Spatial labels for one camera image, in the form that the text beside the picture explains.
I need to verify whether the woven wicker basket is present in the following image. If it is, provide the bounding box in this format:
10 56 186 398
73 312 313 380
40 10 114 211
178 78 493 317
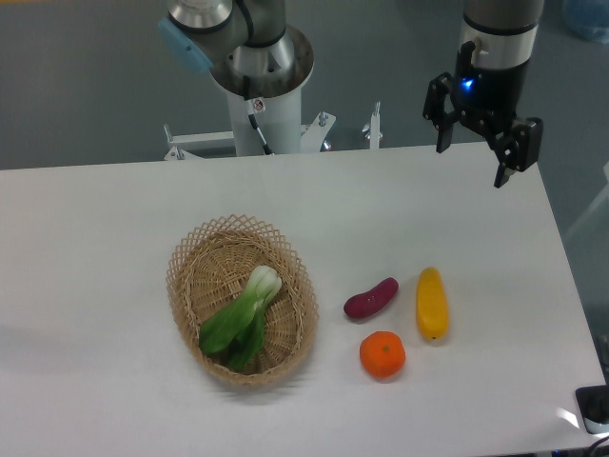
167 215 318 387

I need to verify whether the blue plastic bag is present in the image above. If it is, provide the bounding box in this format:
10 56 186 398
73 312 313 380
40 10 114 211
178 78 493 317
561 0 608 45

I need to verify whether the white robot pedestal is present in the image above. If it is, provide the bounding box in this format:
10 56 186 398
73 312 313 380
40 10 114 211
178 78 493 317
226 89 302 157

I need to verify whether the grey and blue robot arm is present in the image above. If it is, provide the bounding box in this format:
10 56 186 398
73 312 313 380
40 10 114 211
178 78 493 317
158 1 543 187

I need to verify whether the green bok choy vegetable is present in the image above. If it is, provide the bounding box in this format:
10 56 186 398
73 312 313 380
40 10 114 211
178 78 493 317
199 266 283 370

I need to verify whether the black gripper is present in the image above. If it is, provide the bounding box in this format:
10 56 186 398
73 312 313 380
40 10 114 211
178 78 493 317
422 40 543 189

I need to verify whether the black device at table edge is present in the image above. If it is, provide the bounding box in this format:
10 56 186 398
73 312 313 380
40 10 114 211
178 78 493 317
575 385 608 435

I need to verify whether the yellow corn cob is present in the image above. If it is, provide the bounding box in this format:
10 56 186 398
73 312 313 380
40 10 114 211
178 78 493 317
416 267 450 340

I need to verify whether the orange mandarin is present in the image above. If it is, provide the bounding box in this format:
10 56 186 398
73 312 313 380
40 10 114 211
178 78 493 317
359 331 406 380

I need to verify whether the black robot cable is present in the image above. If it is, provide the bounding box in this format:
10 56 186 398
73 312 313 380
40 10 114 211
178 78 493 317
242 75 275 157

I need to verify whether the purple sweet potato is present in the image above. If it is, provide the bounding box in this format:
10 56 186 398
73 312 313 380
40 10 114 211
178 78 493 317
344 277 399 320

